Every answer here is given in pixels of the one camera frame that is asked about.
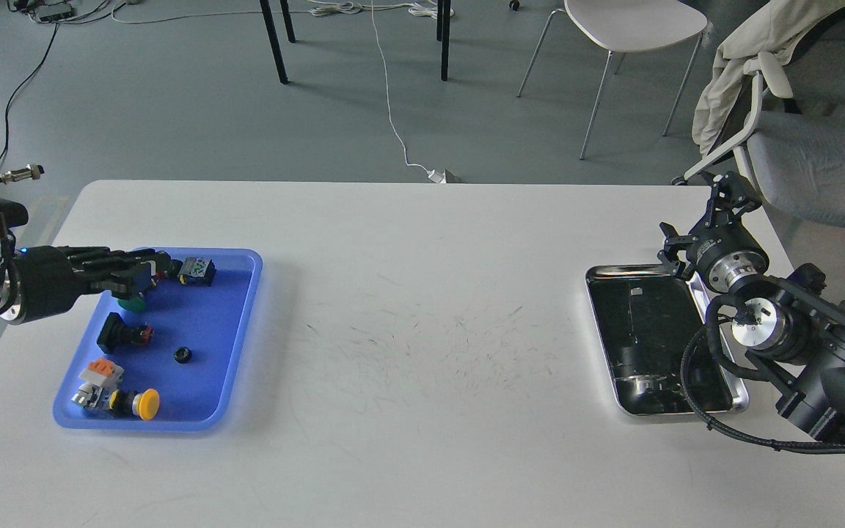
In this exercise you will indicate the blue plastic tray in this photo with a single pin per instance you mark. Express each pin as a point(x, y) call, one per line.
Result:
point(211, 321)

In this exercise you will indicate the yellow mushroom push button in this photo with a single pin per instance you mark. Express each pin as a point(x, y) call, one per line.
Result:
point(143, 405)

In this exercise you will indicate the orange white switch block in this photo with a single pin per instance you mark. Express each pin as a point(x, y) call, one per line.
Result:
point(100, 379)

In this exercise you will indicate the black table leg right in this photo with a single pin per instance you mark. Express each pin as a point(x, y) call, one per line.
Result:
point(443, 17)

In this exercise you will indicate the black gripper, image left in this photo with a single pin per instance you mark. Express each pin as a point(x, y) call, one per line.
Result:
point(49, 279)

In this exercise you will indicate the grey office chair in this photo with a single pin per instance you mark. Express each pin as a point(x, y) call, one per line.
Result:
point(776, 104)

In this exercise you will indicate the black red push button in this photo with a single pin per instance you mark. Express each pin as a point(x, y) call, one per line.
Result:
point(116, 332)

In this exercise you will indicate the green push button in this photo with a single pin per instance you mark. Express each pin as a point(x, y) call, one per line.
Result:
point(136, 304)

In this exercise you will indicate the white chair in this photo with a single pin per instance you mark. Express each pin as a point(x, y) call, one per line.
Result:
point(629, 27)

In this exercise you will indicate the black green switch block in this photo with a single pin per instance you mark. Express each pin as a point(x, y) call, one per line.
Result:
point(196, 271)

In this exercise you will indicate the black table leg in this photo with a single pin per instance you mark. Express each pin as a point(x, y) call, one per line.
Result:
point(443, 17)
point(273, 37)

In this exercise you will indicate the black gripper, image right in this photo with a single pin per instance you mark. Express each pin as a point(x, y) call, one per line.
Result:
point(720, 250)

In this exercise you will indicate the black table leg left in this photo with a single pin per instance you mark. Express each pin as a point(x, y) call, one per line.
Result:
point(273, 37)

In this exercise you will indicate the silver metal tray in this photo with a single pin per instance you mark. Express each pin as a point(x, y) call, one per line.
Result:
point(645, 318)

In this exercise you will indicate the white power adapter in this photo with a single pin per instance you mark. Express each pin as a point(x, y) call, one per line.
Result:
point(443, 176)

